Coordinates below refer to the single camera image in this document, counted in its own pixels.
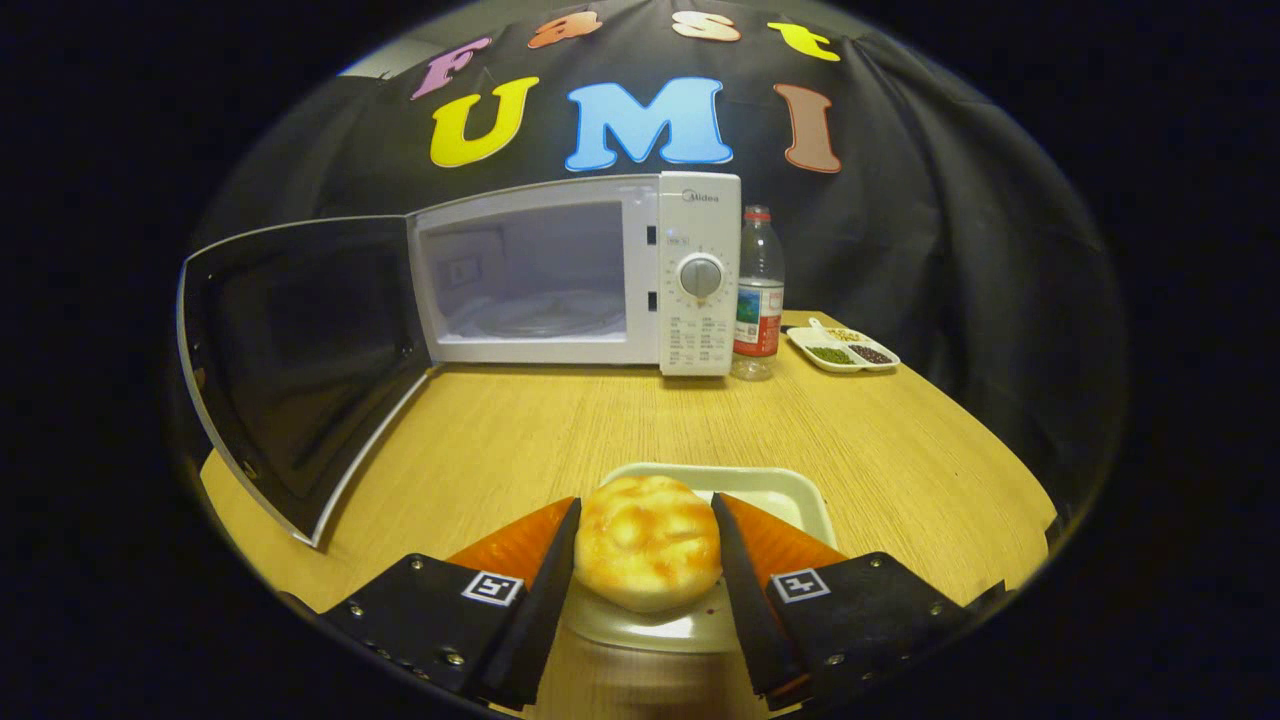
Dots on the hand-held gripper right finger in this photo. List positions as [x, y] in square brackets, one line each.
[745, 600]

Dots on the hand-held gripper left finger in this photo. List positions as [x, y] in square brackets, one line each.
[540, 610]

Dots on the golden bread bun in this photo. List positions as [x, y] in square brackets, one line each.
[648, 545]

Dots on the white microwave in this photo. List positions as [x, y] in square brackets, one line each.
[690, 330]

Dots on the cream rectangular plate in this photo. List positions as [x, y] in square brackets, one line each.
[770, 490]

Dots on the white divided bean dish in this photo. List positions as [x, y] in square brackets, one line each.
[815, 340]

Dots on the clear plastic water bottle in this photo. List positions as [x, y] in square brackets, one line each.
[758, 300]

